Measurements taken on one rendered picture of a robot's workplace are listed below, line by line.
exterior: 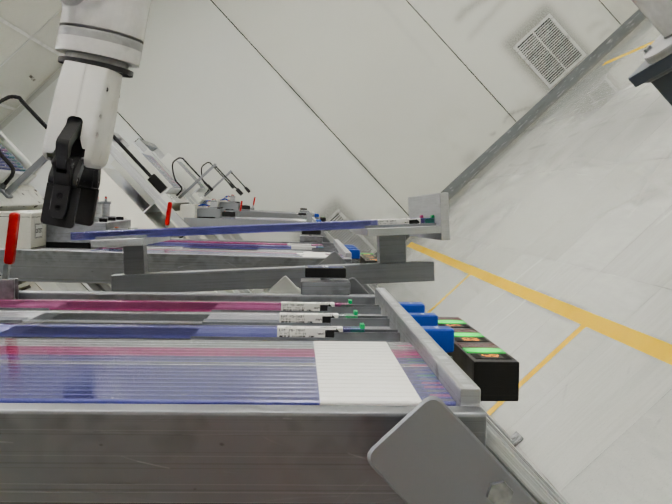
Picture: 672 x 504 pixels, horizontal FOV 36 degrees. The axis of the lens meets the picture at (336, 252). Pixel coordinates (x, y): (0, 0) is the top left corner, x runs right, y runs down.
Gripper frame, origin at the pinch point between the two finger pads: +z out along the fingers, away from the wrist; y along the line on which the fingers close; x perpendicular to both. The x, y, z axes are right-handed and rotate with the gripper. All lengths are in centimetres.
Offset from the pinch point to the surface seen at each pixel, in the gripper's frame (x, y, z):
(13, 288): -8.3, -16.1, 10.5
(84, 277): -16, -96, 17
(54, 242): -30, -128, 14
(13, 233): -9.5, -16.3, 4.2
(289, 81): -4, -760, -100
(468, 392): 34, 47, 3
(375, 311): 33.3, -9.8, 4.8
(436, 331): 37.1, 12.1, 3.5
